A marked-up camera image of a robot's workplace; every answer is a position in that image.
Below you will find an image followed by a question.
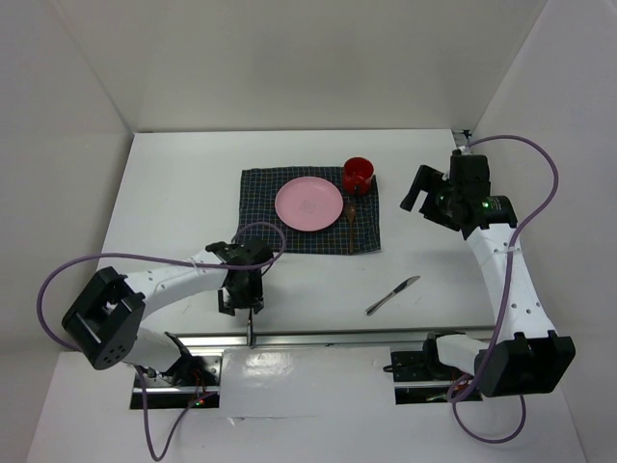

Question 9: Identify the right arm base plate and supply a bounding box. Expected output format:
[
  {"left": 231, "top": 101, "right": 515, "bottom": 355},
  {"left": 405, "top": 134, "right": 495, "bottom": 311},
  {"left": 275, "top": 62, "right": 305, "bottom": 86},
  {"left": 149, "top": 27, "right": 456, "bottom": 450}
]
[{"left": 383, "top": 351, "right": 463, "bottom": 405}]

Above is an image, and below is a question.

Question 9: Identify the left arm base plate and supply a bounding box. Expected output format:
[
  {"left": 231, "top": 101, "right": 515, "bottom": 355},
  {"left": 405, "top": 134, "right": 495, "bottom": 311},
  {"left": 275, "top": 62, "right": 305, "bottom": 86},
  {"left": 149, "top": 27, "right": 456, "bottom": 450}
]
[{"left": 145, "top": 348, "right": 223, "bottom": 410}]

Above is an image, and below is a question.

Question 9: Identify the red mug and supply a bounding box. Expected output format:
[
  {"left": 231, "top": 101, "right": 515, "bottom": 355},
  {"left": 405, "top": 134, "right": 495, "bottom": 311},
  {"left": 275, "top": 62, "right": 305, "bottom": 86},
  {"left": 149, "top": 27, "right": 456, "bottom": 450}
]
[{"left": 342, "top": 157, "right": 375, "bottom": 196}]

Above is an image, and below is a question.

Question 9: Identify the silver table knife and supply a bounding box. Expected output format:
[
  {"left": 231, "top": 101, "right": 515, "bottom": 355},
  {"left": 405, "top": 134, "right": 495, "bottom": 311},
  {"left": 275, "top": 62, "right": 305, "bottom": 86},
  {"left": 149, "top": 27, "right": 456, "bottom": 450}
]
[{"left": 364, "top": 275, "right": 420, "bottom": 316}]

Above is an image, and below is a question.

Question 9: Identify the brown wooden spoon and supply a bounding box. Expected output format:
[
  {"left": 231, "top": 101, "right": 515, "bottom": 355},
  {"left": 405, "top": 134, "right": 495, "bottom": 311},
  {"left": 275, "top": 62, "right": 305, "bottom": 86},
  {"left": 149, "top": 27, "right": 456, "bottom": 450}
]
[{"left": 344, "top": 204, "right": 357, "bottom": 255}]

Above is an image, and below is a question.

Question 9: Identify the pink plastic plate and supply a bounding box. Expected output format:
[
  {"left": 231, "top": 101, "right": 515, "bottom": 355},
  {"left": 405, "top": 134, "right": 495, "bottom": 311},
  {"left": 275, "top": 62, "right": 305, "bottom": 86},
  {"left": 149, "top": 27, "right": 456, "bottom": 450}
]
[{"left": 274, "top": 177, "right": 343, "bottom": 232}]

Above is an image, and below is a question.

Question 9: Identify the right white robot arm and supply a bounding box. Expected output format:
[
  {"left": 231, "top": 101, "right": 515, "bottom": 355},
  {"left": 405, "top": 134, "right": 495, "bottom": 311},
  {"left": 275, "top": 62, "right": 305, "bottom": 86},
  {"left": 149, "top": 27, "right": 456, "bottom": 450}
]
[{"left": 400, "top": 151, "right": 576, "bottom": 397}]

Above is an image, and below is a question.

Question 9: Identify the dark checked cloth napkin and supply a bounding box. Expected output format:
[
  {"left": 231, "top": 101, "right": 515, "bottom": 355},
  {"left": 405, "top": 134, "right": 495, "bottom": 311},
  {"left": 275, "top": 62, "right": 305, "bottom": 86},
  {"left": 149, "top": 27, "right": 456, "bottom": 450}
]
[{"left": 237, "top": 166, "right": 381, "bottom": 256}]

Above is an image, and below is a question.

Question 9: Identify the aluminium rail front edge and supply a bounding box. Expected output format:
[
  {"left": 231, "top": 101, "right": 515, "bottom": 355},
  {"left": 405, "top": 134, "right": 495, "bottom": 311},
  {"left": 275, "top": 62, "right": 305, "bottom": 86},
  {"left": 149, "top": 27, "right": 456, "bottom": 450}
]
[{"left": 109, "top": 327, "right": 493, "bottom": 356}]

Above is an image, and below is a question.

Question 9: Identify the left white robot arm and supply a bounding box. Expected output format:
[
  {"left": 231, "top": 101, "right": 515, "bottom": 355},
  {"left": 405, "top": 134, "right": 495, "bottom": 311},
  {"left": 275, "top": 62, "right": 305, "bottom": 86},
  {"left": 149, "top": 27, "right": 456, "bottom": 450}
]
[{"left": 62, "top": 239, "right": 274, "bottom": 386}]

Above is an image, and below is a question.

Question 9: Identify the silver fork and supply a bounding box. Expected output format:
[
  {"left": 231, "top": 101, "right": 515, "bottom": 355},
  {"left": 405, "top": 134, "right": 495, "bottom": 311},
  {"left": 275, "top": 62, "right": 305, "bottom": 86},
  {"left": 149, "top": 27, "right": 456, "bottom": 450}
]
[{"left": 246, "top": 310, "right": 255, "bottom": 348}]

